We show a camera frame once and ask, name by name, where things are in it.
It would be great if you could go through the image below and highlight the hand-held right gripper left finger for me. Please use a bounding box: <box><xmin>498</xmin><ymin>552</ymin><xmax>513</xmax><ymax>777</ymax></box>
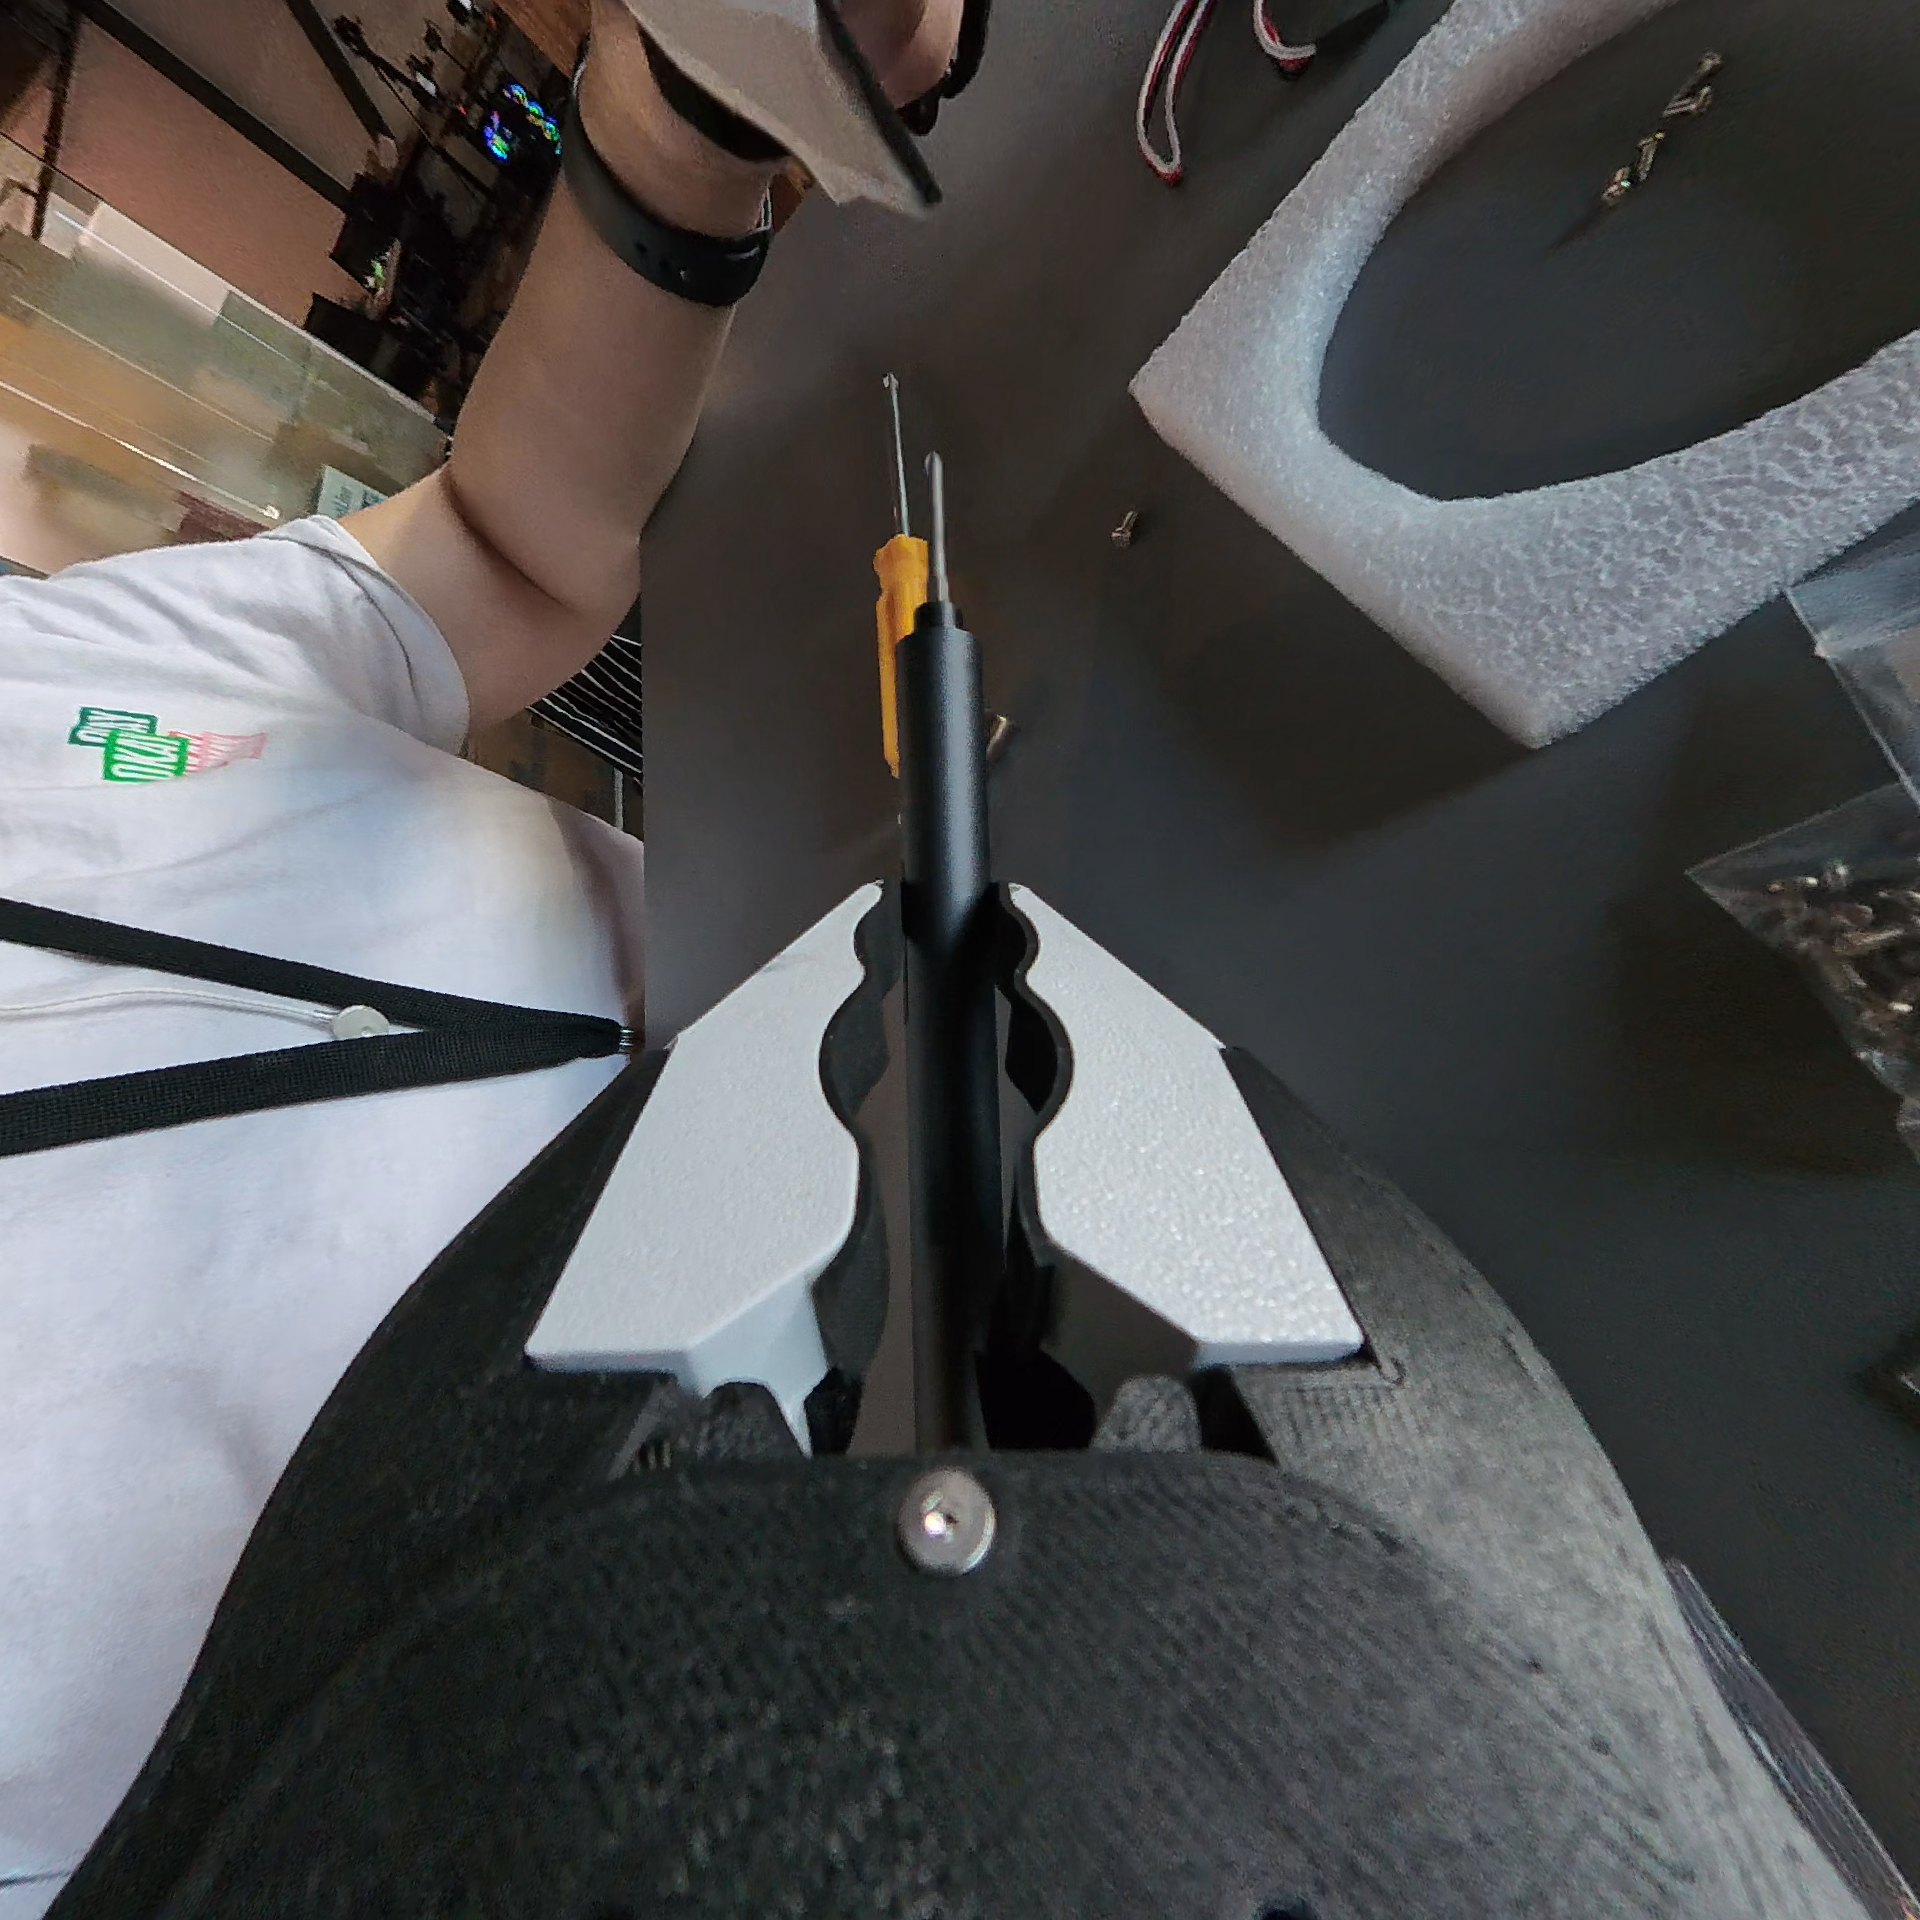
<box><xmin>525</xmin><ymin>882</ymin><xmax>914</xmax><ymax>1455</ymax></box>

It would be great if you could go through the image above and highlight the thin white cord with bead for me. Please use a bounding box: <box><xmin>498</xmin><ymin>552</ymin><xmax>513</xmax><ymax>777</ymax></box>
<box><xmin>0</xmin><ymin>984</ymin><xmax>396</xmax><ymax>1044</ymax></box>

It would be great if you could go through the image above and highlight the person's left hand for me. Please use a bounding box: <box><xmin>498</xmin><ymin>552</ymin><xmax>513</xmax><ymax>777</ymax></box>
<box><xmin>840</xmin><ymin>0</ymin><xmax>974</xmax><ymax>119</ymax></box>

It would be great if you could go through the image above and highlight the clear glass partition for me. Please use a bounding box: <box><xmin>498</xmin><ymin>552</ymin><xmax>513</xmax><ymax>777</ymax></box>
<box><xmin>0</xmin><ymin>133</ymin><xmax>451</xmax><ymax>570</ymax></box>

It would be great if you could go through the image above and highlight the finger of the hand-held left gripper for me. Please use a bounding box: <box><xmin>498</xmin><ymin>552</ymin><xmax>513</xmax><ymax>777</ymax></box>
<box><xmin>622</xmin><ymin>0</ymin><xmax>946</xmax><ymax>212</ymax></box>

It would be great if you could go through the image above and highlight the black wristband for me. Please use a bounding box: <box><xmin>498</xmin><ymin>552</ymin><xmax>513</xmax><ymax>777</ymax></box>
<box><xmin>559</xmin><ymin>45</ymin><xmax>778</xmax><ymax>312</ymax></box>

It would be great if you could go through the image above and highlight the white slatted rack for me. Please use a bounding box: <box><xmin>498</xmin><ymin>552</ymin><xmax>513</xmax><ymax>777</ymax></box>
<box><xmin>515</xmin><ymin>636</ymin><xmax>646</xmax><ymax>827</ymax></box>

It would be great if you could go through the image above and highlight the orange handled screwdriver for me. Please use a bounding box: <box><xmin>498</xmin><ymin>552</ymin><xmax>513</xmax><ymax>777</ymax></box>
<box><xmin>876</xmin><ymin>371</ymin><xmax>922</xmax><ymax>779</ymax></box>

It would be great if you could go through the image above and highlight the pile of clear screw bags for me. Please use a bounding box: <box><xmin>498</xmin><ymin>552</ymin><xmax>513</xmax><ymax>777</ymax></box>
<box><xmin>1667</xmin><ymin>504</ymin><xmax>1920</xmax><ymax>1905</ymax></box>

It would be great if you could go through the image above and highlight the black neck strap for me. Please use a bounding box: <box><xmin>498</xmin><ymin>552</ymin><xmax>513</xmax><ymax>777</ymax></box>
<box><xmin>0</xmin><ymin>899</ymin><xmax>635</xmax><ymax>1160</ymax></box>

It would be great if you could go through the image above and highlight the dark grey desk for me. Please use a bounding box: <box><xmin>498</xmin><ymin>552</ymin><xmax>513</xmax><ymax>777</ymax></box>
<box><xmin>637</xmin><ymin>0</ymin><xmax>1920</xmax><ymax>1920</ymax></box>

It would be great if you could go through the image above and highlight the person in white shirt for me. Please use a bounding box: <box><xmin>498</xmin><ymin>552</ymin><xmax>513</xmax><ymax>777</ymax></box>
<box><xmin>0</xmin><ymin>517</ymin><xmax>649</xmax><ymax>1920</ymax></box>

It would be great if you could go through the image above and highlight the person's left forearm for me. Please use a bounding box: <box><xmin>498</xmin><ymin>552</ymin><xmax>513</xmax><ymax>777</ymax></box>
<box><xmin>352</xmin><ymin>173</ymin><xmax>751</xmax><ymax>741</ymax></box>

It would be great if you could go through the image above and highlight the black screwdriver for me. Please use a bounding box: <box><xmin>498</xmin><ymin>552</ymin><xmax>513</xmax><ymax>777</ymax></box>
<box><xmin>857</xmin><ymin>450</ymin><xmax>1021</xmax><ymax>1455</ymax></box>

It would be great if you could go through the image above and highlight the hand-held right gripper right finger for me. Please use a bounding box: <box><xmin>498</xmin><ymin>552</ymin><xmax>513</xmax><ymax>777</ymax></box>
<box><xmin>989</xmin><ymin>882</ymin><xmax>1370</xmax><ymax>1374</ymax></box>

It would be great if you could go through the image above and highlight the white foam frame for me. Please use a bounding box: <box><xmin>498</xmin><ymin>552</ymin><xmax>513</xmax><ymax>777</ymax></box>
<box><xmin>1126</xmin><ymin>0</ymin><xmax>1920</xmax><ymax>751</ymax></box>

